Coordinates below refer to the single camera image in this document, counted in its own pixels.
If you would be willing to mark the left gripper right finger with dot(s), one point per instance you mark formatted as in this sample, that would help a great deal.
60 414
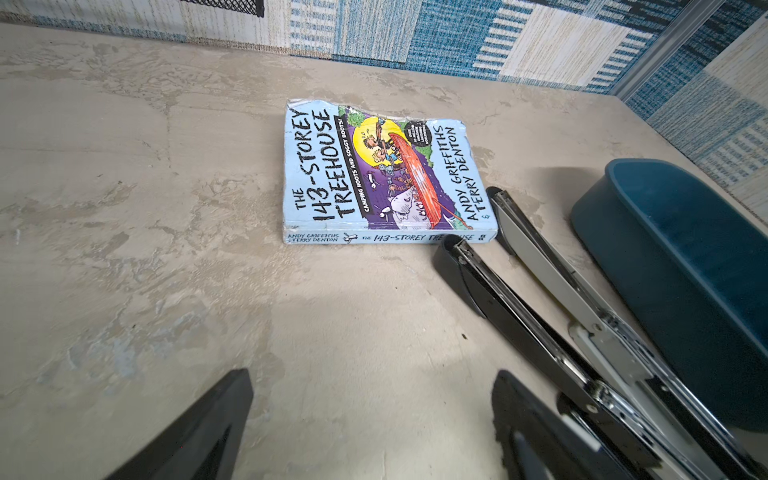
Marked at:
537 443

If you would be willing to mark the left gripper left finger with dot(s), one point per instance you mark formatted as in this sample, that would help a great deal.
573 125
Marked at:
203 442

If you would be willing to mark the teal plastic tray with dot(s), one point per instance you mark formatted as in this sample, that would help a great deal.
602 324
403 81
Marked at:
693 271

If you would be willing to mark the treehouse paperback book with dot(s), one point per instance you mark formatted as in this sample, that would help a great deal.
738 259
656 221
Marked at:
355 177

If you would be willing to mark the black wire mesh shelf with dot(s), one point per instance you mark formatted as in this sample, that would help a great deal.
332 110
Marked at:
249 7

